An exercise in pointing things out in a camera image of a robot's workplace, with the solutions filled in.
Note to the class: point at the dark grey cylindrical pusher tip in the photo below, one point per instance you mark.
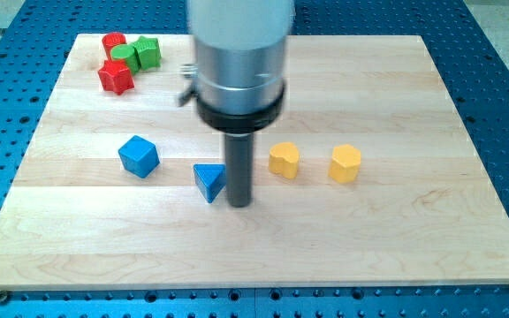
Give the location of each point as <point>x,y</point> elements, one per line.
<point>239,168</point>

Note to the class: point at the blue triangle block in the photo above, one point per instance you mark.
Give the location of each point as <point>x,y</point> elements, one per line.
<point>210,179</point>

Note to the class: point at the red star block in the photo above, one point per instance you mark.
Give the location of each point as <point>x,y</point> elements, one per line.
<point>116,76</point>

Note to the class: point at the yellow hexagon block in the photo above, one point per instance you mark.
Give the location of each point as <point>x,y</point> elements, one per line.
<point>345,163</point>

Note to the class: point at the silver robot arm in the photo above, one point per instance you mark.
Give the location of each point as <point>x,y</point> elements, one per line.
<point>237,76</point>

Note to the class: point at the yellow heart block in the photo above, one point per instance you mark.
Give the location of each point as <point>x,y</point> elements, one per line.
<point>284,160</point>

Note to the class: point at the green star block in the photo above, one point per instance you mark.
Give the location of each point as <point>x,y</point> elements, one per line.
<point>148,52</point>

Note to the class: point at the red cylinder block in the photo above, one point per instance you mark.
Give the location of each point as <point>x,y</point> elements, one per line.
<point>111,40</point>

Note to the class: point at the green cylinder block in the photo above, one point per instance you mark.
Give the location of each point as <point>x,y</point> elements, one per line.
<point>126,53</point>

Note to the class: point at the wooden board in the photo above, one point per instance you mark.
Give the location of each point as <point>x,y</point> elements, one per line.
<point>421,211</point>

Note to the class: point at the blue cube block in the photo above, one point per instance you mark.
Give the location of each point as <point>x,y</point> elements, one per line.
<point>139,156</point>

